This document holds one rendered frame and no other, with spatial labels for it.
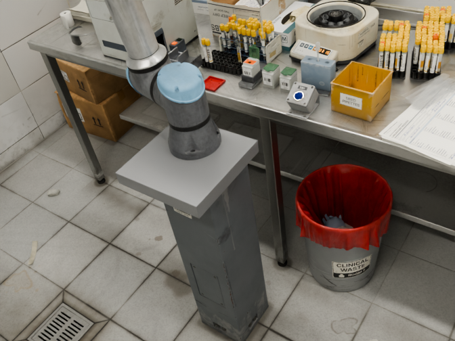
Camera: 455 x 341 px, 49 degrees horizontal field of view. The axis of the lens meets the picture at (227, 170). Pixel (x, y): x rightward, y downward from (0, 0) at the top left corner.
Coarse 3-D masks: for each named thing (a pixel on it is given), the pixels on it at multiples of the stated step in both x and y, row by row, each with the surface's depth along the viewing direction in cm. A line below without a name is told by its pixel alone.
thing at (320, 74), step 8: (312, 56) 157; (304, 64) 156; (312, 64) 154; (320, 64) 153; (328, 64) 152; (304, 72) 158; (312, 72) 156; (320, 72) 154; (328, 72) 153; (304, 80) 160; (312, 80) 158; (320, 80) 156; (328, 80) 154; (320, 88) 158; (328, 88) 156
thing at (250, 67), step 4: (248, 60) 165; (252, 60) 165; (256, 60) 164; (244, 64) 164; (248, 64) 163; (252, 64) 163; (256, 64) 164; (244, 68) 164; (248, 68) 163; (252, 68) 163; (256, 68) 165; (244, 72) 166; (248, 72) 164; (252, 72) 164; (256, 72) 166; (252, 76) 165
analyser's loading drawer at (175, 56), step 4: (176, 48) 179; (168, 52) 184; (172, 52) 178; (176, 52) 180; (180, 52) 181; (184, 52) 177; (172, 56) 179; (176, 56) 181; (180, 56) 176; (184, 56) 177; (188, 56) 179; (196, 56) 175; (200, 56) 176; (172, 60) 177; (176, 60) 179; (180, 60) 176; (184, 60) 178; (188, 60) 178; (192, 60) 173; (196, 60) 175; (200, 60) 177; (192, 64) 174; (196, 64) 176; (200, 64) 178
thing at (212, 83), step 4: (212, 76) 174; (204, 80) 173; (208, 80) 173; (212, 80) 173; (216, 80) 173; (220, 80) 172; (224, 80) 171; (208, 84) 172; (212, 84) 171; (216, 84) 171; (220, 84) 169; (208, 88) 169; (212, 88) 169; (216, 88) 168
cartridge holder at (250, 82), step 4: (260, 72) 167; (244, 76) 166; (248, 76) 165; (256, 76) 166; (260, 76) 168; (244, 80) 167; (248, 80) 166; (252, 80) 165; (256, 80) 166; (260, 80) 168; (240, 84) 167; (244, 84) 166; (248, 84) 166; (252, 84) 166; (256, 84) 167; (248, 88) 166; (252, 88) 165
